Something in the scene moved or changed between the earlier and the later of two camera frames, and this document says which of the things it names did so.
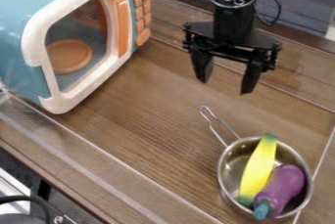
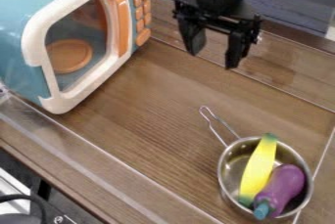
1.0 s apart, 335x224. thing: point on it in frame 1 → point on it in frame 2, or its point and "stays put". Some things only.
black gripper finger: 251,74 → 240,43
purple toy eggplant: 284,183 stays put
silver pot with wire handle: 235,156 stays put
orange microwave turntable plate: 70,55 stays put
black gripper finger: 203,63 → 193,30
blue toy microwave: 71,27 stays put
